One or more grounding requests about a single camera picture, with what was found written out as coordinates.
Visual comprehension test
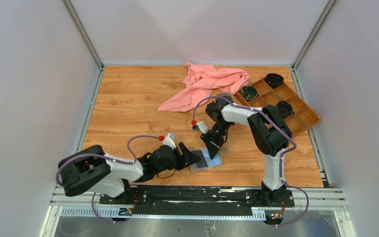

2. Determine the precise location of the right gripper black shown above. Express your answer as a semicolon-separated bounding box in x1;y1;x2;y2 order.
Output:
201;121;231;159

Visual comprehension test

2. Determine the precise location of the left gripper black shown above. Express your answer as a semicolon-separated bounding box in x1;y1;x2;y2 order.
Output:
155;142;201;174

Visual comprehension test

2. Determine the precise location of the pink card holder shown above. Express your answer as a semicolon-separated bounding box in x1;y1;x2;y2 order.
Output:
190;148;224;173

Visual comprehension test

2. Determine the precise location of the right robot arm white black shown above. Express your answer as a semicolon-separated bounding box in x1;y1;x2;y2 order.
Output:
191;96;293;206

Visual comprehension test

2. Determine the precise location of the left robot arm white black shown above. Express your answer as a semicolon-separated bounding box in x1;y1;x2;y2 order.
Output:
56;143;201;204

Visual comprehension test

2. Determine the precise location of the pink oval card tray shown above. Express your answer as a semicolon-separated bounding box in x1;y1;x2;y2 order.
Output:
215;92;235;102

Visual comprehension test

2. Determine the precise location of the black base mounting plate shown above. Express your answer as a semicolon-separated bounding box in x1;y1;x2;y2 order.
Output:
99;185;295;217

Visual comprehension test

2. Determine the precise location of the dark green coiled item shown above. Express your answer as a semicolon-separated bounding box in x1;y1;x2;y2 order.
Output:
239;85;259;102

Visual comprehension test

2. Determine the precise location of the pink cloth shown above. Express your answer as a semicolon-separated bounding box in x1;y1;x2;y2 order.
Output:
158;62;250;112

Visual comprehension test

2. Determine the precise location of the black coiled item near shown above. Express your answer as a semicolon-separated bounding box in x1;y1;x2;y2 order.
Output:
275;101;294;119

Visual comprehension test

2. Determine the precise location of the brown divided wooden tray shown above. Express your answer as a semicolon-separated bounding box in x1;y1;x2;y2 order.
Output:
235;74;321;138

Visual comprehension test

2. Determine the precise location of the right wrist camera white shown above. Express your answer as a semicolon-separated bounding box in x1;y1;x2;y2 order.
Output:
191;120;210;134

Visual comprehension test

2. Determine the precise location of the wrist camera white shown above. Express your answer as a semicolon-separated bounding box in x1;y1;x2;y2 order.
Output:
191;120;210;134
162;132;177;149

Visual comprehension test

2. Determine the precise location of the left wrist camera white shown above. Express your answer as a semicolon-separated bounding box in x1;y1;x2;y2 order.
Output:
162;132;177;149

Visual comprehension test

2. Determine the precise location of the aluminium rail frame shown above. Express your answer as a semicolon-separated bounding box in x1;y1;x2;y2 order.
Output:
40;185;357;237

